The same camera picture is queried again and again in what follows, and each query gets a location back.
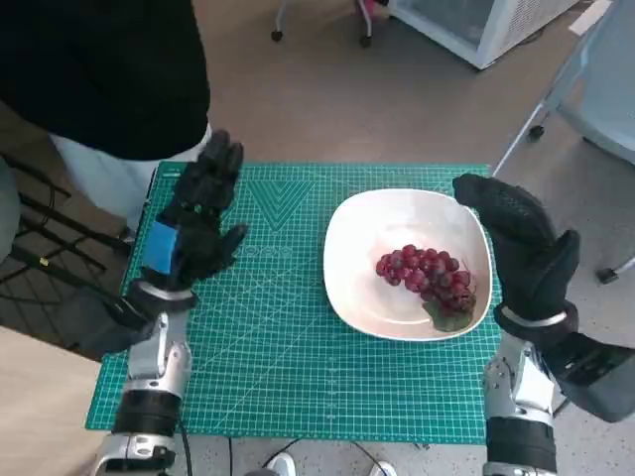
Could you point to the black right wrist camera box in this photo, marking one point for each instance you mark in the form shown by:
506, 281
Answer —
600, 377

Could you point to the white glass-front cabinet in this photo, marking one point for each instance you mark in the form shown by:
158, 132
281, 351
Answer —
476, 25

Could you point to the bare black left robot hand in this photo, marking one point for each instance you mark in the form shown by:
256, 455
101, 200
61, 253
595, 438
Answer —
198, 243

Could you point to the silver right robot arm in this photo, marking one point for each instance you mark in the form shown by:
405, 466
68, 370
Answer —
521, 396

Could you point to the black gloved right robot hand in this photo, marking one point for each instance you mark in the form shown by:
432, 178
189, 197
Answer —
531, 263

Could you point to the light blue wheeled chair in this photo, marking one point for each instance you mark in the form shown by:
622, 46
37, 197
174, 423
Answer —
605, 84

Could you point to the white square plate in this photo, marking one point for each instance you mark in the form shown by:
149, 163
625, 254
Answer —
357, 248

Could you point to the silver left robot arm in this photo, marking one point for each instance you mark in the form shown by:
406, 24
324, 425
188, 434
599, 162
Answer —
154, 367

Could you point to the grey rounded seat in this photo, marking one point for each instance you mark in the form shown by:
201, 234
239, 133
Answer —
7, 213

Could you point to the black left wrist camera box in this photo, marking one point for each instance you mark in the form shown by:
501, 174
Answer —
104, 322

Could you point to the red toy grape bunch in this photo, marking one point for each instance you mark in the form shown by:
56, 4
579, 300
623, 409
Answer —
421, 273

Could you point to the white shoe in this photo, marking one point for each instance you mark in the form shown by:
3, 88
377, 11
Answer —
383, 468
282, 463

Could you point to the green cutting mat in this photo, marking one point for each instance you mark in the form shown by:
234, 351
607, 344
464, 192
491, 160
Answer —
288, 367

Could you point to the office chair with castors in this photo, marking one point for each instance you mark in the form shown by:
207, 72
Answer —
367, 22

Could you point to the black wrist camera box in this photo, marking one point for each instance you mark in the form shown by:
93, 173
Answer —
104, 322
600, 377

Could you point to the person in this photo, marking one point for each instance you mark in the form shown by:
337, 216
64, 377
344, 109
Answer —
99, 69

